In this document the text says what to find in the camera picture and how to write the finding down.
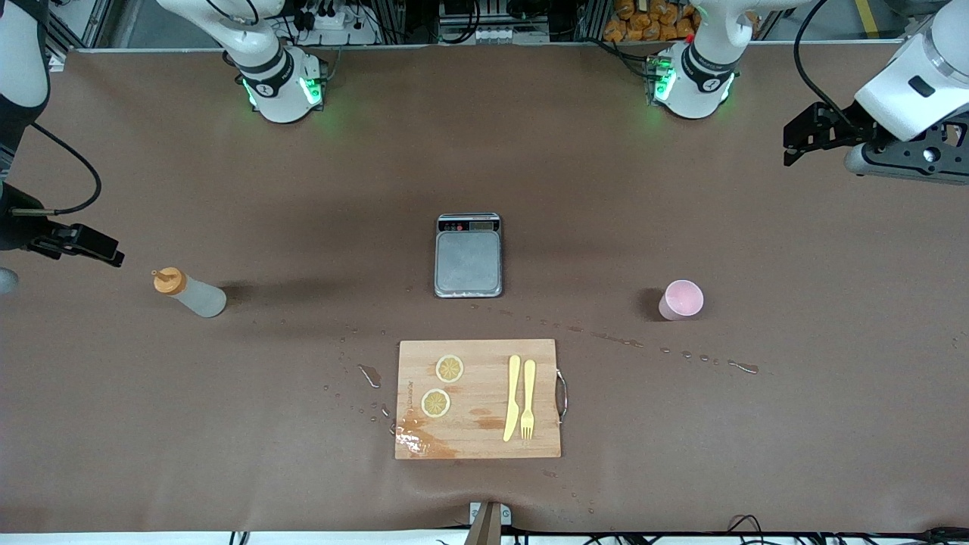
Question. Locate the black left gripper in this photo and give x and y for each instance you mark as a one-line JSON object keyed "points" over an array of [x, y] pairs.
{"points": [[854, 121]]}

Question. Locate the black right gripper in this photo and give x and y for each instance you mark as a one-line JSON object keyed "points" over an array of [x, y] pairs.
{"points": [[15, 227]]}

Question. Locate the translucent sauce bottle orange cap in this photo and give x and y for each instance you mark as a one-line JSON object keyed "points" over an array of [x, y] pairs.
{"points": [[198, 295]]}

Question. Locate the pink plastic cup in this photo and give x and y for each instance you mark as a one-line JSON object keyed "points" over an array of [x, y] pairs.
{"points": [[681, 301]]}

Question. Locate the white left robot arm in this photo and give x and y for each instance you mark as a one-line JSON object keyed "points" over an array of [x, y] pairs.
{"points": [[920, 68]]}

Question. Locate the white power strip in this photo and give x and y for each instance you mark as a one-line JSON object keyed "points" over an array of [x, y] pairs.
{"points": [[333, 26]]}

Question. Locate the grey digital kitchen scale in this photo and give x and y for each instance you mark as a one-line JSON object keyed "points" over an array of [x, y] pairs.
{"points": [[468, 261]]}

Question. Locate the yellow plastic fork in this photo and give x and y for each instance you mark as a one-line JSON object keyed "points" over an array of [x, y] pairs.
{"points": [[528, 401]]}

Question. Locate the lemon slice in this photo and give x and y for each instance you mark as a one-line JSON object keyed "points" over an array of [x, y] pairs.
{"points": [[435, 403], [450, 369]]}

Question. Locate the yellow plastic knife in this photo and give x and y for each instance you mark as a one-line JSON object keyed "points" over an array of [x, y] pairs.
{"points": [[513, 401]]}

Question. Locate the wooden cutting board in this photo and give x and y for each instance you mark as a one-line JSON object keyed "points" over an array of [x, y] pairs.
{"points": [[477, 424]]}

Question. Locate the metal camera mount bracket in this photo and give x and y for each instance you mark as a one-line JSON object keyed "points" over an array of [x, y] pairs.
{"points": [[488, 524]]}

